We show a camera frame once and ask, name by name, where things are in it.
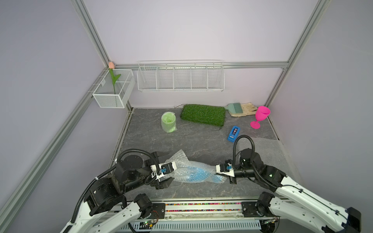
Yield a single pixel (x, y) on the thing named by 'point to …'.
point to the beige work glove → (239, 109)
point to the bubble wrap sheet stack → (273, 152)
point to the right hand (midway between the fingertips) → (214, 168)
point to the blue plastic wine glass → (196, 174)
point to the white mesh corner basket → (104, 93)
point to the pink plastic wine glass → (261, 114)
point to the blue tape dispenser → (233, 134)
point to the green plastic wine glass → (168, 122)
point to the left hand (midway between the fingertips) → (169, 163)
